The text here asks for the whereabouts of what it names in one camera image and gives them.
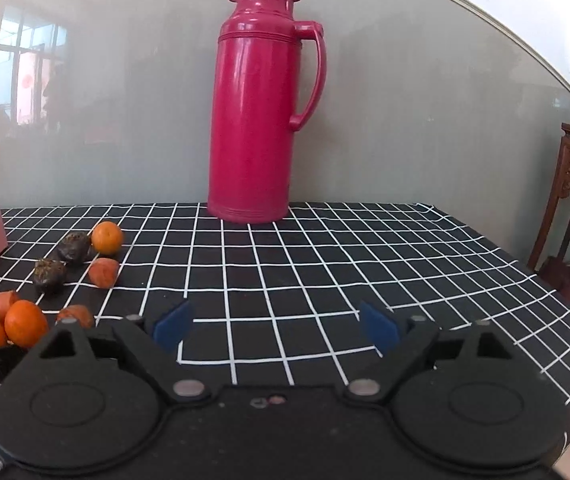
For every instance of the reddish brown object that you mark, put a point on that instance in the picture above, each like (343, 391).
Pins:
(567, 282)

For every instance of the black white checkered tablecloth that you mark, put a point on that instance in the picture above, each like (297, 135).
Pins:
(315, 270)

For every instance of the dark brown water chestnut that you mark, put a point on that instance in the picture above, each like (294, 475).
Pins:
(72, 248)
(49, 274)

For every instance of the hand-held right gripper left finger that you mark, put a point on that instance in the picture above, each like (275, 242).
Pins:
(172, 329)

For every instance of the small orange kumquat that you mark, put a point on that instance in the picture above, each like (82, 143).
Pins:
(76, 316)
(103, 272)
(5, 304)

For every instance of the pink thermos flask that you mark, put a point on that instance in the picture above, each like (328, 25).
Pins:
(250, 110)

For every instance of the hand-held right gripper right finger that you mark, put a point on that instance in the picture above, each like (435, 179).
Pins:
(380, 329)

